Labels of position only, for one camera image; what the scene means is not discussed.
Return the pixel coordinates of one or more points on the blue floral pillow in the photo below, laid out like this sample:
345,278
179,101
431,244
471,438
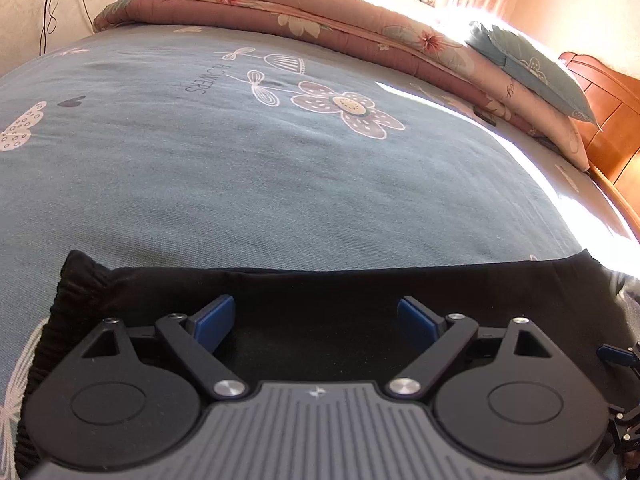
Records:
540,70

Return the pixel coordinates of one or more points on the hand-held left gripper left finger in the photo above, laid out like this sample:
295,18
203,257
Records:
215,320

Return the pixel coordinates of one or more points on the dark flat phone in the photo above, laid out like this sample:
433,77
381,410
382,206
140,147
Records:
487,119

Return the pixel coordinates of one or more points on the blue floral bed sheet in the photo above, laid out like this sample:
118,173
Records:
200,185

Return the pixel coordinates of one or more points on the pink floral folded quilt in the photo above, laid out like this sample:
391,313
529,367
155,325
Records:
300,5

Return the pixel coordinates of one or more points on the wooden bed frame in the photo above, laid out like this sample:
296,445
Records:
615,120

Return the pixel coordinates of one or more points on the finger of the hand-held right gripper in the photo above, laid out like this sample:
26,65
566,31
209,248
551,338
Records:
617,354

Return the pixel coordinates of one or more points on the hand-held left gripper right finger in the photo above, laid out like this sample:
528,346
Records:
417,322

